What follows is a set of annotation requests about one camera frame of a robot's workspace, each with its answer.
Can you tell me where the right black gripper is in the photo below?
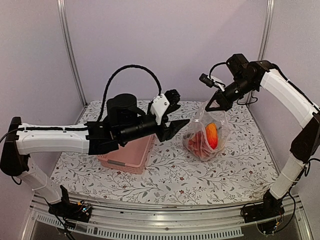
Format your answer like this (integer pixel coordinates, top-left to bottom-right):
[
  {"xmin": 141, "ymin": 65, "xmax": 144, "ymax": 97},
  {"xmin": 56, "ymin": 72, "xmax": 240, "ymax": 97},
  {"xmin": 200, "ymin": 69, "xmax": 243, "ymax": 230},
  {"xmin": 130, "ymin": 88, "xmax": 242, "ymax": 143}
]
[{"xmin": 205, "ymin": 75, "xmax": 257, "ymax": 112}]

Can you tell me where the orange toy fruit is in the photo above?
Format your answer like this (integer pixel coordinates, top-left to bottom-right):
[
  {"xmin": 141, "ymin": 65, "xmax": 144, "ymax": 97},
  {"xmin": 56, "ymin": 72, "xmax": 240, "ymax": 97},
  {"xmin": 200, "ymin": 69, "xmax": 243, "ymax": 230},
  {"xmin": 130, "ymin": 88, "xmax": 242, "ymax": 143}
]
[{"xmin": 205, "ymin": 122, "xmax": 218, "ymax": 150}]

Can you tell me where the red yellow toy fruit bunch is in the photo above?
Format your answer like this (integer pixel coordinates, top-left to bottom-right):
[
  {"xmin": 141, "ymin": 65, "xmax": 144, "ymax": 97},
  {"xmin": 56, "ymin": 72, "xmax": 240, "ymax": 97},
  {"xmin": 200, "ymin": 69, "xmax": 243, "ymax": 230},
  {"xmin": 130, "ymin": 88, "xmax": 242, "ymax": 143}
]
[{"xmin": 187, "ymin": 131, "xmax": 211, "ymax": 160}]

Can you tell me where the clear zip top bag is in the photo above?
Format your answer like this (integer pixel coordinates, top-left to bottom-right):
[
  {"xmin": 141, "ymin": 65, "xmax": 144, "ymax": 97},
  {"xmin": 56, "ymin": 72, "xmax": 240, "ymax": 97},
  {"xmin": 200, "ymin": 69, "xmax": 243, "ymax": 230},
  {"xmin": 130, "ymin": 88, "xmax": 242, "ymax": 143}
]
[{"xmin": 182, "ymin": 101, "xmax": 231, "ymax": 162}]

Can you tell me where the pink plastic basket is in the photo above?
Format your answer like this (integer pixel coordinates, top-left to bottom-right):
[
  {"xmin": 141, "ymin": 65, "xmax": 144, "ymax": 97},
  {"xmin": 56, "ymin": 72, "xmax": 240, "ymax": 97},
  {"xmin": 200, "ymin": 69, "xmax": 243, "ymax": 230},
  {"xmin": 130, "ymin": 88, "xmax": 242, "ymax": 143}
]
[{"xmin": 96, "ymin": 134, "xmax": 155, "ymax": 175}]

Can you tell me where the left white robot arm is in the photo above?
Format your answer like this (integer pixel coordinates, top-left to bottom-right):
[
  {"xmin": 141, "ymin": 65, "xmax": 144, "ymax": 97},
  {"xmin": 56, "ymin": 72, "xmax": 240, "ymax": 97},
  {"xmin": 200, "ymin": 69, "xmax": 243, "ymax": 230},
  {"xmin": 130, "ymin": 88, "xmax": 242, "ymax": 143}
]
[{"xmin": 0, "ymin": 90, "xmax": 188, "ymax": 217}]

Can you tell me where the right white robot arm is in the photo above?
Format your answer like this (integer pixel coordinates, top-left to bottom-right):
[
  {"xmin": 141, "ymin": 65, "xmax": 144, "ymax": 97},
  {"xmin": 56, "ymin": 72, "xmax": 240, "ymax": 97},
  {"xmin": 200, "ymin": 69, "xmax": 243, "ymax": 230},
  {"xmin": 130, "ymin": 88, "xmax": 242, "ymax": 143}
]
[{"xmin": 199, "ymin": 53, "xmax": 320, "ymax": 218}]

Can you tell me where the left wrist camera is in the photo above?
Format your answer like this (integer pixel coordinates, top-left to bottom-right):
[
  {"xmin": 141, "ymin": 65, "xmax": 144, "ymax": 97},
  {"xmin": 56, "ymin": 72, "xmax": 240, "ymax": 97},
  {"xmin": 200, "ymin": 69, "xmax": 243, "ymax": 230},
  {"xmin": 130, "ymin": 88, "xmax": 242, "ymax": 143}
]
[{"xmin": 148, "ymin": 89, "xmax": 181, "ymax": 126}]

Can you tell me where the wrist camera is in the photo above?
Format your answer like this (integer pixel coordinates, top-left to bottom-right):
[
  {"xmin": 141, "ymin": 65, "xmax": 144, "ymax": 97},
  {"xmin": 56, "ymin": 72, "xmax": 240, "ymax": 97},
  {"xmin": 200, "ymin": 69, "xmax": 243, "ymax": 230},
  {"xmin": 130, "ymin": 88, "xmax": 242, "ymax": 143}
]
[
  {"xmin": 199, "ymin": 73, "xmax": 226, "ymax": 92},
  {"xmin": 148, "ymin": 89, "xmax": 181, "ymax": 126}
]

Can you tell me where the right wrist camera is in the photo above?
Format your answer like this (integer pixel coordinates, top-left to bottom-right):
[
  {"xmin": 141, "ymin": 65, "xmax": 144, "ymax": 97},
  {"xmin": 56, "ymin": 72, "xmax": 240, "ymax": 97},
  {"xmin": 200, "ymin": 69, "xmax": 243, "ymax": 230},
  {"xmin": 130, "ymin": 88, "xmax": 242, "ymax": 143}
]
[{"xmin": 199, "ymin": 73, "xmax": 226, "ymax": 92}]

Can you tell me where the right black camera cable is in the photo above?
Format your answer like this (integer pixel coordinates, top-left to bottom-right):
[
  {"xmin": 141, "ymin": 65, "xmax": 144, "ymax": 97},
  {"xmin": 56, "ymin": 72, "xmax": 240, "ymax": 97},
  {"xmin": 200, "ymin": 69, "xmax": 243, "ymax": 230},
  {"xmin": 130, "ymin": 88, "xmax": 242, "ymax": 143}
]
[{"xmin": 208, "ymin": 61, "xmax": 228, "ymax": 78}]

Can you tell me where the black camera cable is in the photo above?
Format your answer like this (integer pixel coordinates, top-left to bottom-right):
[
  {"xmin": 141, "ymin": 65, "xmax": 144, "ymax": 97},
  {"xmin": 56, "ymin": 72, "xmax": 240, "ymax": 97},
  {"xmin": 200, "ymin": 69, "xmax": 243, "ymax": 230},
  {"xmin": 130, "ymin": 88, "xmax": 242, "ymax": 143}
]
[
  {"xmin": 208, "ymin": 61, "xmax": 228, "ymax": 78},
  {"xmin": 96, "ymin": 64, "xmax": 163, "ymax": 122}
]

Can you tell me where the left black camera cable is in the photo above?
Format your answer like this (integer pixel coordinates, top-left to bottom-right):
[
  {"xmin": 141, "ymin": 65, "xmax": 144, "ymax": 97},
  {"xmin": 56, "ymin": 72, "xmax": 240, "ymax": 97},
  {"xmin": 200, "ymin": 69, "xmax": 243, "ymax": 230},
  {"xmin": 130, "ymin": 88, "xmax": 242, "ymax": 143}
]
[{"xmin": 96, "ymin": 64, "xmax": 163, "ymax": 122}]

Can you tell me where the right aluminium corner post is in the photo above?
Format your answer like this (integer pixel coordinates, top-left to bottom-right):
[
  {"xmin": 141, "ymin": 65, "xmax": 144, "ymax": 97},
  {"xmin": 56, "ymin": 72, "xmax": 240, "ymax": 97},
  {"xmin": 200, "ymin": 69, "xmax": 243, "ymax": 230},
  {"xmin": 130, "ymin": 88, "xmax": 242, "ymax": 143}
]
[{"xmin": 246, "ymin": 0, "xmax": 275, "ymax": 106}]

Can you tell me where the aluminium corner post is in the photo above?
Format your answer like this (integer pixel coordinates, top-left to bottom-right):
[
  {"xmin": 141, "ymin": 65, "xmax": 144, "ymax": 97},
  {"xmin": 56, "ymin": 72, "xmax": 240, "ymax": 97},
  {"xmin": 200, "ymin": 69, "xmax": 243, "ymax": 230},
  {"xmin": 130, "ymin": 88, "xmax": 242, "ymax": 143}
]
[
  {"xmin": 56, "ymin": 0, "xmax": 88, "ymax": 107},
  {"xmin": 246, "ymin": 0, "xmax": 275, "ymax": 106}
]

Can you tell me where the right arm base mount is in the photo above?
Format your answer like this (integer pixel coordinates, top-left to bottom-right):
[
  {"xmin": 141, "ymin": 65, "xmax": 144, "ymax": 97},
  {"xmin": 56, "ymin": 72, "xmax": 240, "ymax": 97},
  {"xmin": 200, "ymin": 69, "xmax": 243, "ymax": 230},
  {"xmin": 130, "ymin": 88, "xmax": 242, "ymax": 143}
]
[{"xmin": 240, "ymin": 190, "xmax": 285, "ymax": 223}]

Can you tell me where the aluminium front rail frame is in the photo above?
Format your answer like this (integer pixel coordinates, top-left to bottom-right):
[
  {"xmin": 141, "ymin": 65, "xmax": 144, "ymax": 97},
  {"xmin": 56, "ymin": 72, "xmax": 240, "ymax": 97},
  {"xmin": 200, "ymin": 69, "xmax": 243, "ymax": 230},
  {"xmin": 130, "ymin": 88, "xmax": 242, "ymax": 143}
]
[{"xmin": 21, "ymin": 193, "xmax": 316, "ymax": 240}]

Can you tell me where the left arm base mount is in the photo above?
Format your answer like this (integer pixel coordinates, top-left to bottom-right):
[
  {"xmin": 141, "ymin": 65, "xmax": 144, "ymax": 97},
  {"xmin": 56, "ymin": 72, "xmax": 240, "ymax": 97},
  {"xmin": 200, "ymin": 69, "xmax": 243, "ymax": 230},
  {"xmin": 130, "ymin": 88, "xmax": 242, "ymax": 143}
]
[{"xmin": 48, "ymin": 185, "xmax": 93, "ymax": 223}]

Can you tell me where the left aluminium corner post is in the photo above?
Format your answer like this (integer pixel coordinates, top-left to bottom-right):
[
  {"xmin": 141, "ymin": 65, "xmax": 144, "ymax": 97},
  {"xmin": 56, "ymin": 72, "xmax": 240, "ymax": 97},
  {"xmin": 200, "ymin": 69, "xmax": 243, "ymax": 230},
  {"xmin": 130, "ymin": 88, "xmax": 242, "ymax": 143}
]
[{"xmin": 56, "ymin": 0, "xmax": 88, "ymax": 107}]

